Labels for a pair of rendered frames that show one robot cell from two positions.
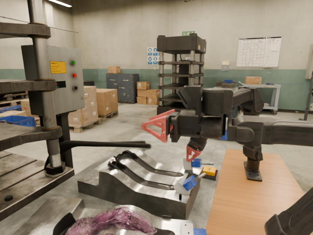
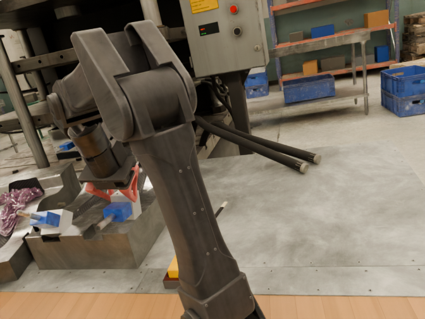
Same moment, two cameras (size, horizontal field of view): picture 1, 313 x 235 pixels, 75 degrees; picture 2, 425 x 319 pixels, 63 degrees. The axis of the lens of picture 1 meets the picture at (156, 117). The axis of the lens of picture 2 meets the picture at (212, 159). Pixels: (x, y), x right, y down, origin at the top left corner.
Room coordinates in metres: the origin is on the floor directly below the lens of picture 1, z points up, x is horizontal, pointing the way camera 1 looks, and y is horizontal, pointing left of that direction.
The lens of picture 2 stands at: (0.99, -0.85, 1.23)
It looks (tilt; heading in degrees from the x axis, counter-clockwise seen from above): 20 degrees down; 84
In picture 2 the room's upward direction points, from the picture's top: 12 degrees counter-clockwise
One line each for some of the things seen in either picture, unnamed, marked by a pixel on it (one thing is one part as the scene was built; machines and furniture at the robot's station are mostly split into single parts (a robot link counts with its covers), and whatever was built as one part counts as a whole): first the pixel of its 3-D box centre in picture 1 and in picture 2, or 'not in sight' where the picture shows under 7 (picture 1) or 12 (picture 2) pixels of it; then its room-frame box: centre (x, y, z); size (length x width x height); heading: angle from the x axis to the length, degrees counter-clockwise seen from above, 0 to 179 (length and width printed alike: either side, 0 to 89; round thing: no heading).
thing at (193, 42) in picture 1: (183, 79); not in sight; (5.47, -0.72, 1.03); 1.54 x 0.94 x 2.06; 157
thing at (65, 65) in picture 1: (65, 158); (245, 143); (1.31, 0.63, 0.74); 0.31 x 0.22 x 1.47; 157
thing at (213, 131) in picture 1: (211, 125); not in sight; (0.50, -0.14, 1.21); 0.07 x 0.06 x 0.07; 72
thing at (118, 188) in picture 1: (140, 176); (128, 191); (0.84, 0.07, 0.87); 0.50 x 0.26 x 0.14; 67
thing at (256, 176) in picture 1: (253, 164); not in sight; (1.01, -0.52, 0.84); 0.20 x 0.07 x 0.08; 162
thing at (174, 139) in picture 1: (187, 126); not in sight; (0.52, -0.08, 1.20); 0.10 x 0.07 x 0.07; 162
